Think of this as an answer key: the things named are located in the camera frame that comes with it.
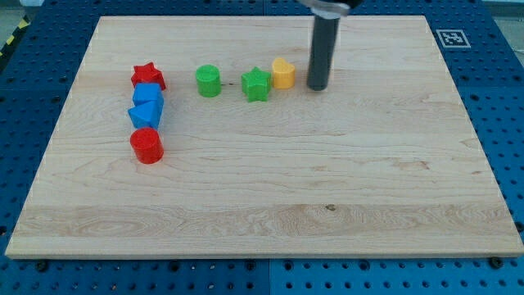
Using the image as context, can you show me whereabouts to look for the blue cube block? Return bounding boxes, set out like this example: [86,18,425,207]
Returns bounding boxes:
[132,83,164,107]

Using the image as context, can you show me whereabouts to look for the red cylinder block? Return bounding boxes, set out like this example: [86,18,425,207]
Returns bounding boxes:
[129,127,164,164]

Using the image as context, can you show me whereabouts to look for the yellow heart block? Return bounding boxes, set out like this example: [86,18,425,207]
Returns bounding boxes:
[272,57,296,89]

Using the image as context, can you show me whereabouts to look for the light wooden board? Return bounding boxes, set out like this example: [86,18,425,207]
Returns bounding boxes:
[6,16,523,260]

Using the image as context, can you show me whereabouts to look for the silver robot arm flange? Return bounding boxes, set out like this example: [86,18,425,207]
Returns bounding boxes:
[297,0,364,20]

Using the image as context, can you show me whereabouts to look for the yellow black hazard tape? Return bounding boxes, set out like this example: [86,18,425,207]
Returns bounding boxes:
[1,15,31,59]

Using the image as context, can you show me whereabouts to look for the red star block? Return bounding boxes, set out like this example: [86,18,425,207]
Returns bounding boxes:
[131,61,166,91]

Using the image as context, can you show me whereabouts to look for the white fiducial marker tag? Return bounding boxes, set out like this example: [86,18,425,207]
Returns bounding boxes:
[436,29,471,48]

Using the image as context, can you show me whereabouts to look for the blue triangle block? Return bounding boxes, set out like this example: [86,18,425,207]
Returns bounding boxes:
[128,101,163,129]

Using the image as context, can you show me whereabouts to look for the green star block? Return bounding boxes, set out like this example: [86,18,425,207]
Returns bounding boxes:
[241,66,271,102]

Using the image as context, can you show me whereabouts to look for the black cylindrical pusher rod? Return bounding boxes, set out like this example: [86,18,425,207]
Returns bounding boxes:
[307,16,340,91]

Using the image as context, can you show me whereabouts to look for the green cylinder block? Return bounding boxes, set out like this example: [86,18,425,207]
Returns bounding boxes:
[195,64,221,98]

